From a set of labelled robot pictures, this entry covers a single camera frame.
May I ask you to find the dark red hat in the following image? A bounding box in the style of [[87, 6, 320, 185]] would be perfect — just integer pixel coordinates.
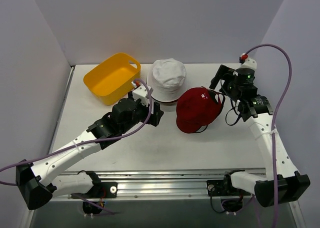
[[176, 87, 226, 134], [153, 98, 177, 106]]

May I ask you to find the white hat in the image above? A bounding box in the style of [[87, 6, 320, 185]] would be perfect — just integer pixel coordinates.
[[146, 58, 189, 103]]

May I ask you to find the black cap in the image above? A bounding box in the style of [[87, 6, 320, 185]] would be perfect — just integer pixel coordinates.
[[194, 125, 208, 134]]

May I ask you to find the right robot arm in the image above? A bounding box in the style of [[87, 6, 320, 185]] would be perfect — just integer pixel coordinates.
[[210, 65, 311, 207]]

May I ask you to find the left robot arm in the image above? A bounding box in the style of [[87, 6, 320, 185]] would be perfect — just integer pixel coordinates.
[[15, 92, 164, 210]]

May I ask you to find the yellow bin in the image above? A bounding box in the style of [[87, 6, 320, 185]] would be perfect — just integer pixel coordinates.
[[83, 53, 141, 106]]

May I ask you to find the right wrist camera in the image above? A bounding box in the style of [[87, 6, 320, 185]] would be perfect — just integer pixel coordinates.
[[239, 53, 257, 71]]

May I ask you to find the aluminium rail frame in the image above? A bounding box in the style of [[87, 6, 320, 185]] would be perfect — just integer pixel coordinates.
[[19, 63, 307, 228]]

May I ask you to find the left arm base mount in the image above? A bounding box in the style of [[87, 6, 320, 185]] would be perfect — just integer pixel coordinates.
[[96, 182, 118, 199]]

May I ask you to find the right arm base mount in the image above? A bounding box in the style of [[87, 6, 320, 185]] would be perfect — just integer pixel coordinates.
[[206, 180, 231, 197]]

